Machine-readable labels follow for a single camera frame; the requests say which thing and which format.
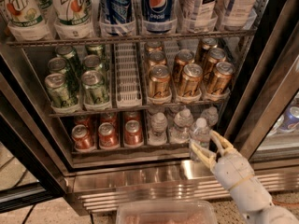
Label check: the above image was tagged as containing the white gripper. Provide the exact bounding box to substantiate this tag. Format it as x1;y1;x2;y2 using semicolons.
189;130;273;214

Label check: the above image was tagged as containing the clear water bottle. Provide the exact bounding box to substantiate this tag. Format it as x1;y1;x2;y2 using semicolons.
149;112;168;146
201;106;219;128
170;108;193;144
189;118;210;149

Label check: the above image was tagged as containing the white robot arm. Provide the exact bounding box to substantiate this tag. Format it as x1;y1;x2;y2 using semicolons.
189;130;299;224

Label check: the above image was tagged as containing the clear labelled bottle left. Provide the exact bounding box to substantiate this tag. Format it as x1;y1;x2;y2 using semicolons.
182;0;217;33

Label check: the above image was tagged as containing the clear labelled bottle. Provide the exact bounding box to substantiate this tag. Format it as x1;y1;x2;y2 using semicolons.
221;0;256;31
182;0;217;33

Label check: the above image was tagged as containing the clear labelled bottle right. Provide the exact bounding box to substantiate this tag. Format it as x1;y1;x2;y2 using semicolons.
221;0;256;31

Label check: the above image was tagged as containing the blue Pepsi bottle right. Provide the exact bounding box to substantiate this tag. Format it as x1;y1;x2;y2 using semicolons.
141;0;173;34

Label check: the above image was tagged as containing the blue pepsi bottle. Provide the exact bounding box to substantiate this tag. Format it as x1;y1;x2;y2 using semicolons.
141;0;173;34
102;0;133;35

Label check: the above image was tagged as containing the blue Pepsi bottle left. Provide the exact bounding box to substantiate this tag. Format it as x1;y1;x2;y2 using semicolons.
102;0;133;35

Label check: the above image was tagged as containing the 7UP zero sugar bottle right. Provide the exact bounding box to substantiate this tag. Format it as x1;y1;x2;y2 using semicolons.
52;0;94;39

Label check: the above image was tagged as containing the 7up zero sugar bottle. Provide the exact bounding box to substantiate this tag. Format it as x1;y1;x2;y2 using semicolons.
1;0;53;41
52;0;94;39

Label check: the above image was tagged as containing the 7UP zero sugar bottle left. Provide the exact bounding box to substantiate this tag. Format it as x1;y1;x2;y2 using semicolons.
1;0;53;41

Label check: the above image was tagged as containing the gold can front middle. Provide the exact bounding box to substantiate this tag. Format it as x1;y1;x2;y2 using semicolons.
178;63;203;97

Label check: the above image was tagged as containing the gold can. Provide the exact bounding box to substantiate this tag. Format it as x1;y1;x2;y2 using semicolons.
178;63;203;97
206;62;235;95
172;49;194;83
146;50;167;70
203;48;226;81
149;65;170;99

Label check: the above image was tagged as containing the blue can behind glass door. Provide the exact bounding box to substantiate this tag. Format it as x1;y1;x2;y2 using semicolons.
278;105;299;133

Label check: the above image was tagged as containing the gold can front right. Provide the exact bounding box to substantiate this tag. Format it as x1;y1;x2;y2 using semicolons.
206;62;235;95

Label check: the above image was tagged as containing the orange soda can front right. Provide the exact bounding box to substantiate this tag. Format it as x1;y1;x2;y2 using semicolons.
124;119;144;147

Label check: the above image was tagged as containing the orange soda can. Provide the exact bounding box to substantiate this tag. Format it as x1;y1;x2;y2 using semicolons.
98;122;120;150
124;119;144;147
71;124;95;152

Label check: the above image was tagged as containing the gold can front left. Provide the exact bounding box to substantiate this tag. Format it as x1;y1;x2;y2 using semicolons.
149;65;170;99

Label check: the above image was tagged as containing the clear plastic food container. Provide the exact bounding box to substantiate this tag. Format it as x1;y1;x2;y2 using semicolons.
116;200;218;224

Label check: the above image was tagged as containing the orange soda can front middle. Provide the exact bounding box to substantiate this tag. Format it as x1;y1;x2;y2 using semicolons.
98;122;120;150

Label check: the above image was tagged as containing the orange soda can front left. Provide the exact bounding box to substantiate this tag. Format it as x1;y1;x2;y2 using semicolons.
71;124;95;152

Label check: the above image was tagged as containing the green soda can front right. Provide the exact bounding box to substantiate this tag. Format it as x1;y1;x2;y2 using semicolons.
81;70;109;105

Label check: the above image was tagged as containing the green soda can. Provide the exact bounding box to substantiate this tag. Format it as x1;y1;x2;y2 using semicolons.
48;57;76;78
81;70;109;105
83;54;107;75
45;73;78;108

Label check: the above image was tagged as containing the green soda can front left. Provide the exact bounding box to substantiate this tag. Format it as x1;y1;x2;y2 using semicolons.
45;73;78;108

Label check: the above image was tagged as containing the middle wire shelf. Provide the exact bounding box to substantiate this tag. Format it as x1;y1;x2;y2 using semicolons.
49;99;225;118

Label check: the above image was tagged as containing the wire shelf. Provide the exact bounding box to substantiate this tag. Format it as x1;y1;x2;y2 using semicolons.
6;29;256;48
49;99;225;118

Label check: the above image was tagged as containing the orange cable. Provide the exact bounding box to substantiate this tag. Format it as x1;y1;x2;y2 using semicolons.
272;199;299;207

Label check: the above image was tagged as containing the steel fridge door frame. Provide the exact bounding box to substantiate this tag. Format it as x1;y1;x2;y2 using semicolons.
217;0;299;173

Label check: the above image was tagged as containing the upper wire shelf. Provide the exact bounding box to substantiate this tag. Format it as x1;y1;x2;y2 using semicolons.
6;29;256;48

